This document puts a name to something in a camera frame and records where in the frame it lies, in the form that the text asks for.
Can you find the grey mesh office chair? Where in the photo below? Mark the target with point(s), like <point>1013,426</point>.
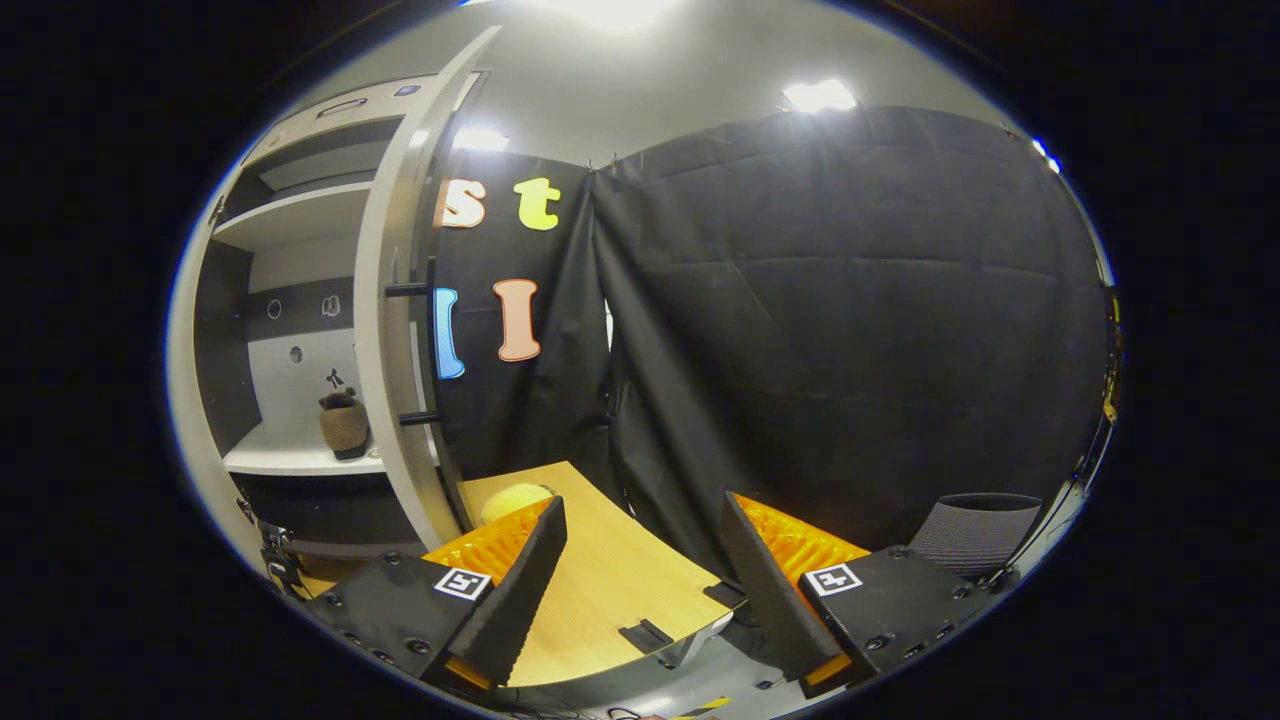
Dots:
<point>975,535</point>

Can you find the brown slipper shoe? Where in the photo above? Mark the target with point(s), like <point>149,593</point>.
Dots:
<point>343,428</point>

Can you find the white cabinet shelf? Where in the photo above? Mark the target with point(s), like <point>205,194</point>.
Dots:
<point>300,215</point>

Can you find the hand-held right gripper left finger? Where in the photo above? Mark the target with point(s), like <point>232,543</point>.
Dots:
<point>510,590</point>

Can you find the white cabinet door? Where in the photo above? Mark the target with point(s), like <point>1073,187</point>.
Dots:
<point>385,350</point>

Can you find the yellow round object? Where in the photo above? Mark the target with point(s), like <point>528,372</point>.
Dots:
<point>510,500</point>

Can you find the black backdrop cloth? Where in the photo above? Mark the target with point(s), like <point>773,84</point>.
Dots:
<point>850,350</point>

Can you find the white cabinet drawer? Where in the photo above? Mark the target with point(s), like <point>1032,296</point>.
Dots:
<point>300,125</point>

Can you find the white shoe cabinet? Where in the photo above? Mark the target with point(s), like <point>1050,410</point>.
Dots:
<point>290,400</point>

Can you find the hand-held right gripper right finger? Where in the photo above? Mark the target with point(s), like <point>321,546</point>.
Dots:
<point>765,590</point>

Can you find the black table bracket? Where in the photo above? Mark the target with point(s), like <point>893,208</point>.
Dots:
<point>645,636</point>
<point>722,594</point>

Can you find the ceiling light panel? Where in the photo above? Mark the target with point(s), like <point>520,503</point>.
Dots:
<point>818,97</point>
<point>480,140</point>

